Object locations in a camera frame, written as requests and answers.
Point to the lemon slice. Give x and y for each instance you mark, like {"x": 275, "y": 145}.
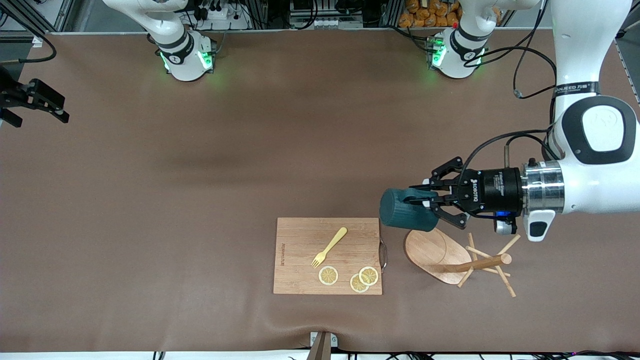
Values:
{"x": 328, "y": 275}
{"x": 356, "y": 286}
{"x": 369, "y": 275}

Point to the dark green ribbed cup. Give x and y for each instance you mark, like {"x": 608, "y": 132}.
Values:
{"x": 400, "y": 210}

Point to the wooden cup rack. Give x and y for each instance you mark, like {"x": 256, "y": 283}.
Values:
{"x": 425, "y": 247}

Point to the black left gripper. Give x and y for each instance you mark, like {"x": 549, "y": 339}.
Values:
{"x": 495, "y": 190}

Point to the white power strip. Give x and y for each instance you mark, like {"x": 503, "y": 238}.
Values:
{"x": 220, "y": 15}

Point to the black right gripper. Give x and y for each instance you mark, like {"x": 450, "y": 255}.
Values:
{"x": 20, "y": 96}

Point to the bamboo cutting board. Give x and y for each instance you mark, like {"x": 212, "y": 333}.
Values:
{"x": 300, "y": 250}

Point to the brown table mat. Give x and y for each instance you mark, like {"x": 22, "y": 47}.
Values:
{"x": 150, "y": 275}

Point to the yellow plastic fork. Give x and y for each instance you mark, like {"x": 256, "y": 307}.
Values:
{"x": 330, "y": 246}

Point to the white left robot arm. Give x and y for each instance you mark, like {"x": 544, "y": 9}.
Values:
{"x": 585, "y": 50}

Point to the pile of orange items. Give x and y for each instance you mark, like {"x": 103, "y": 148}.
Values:
{"x": 425, "y": 17}

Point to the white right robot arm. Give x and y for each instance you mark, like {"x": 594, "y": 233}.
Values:
{"x": 185, "y": 55}

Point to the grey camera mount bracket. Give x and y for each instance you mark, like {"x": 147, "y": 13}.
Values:
{"x": 321, "y": 347}

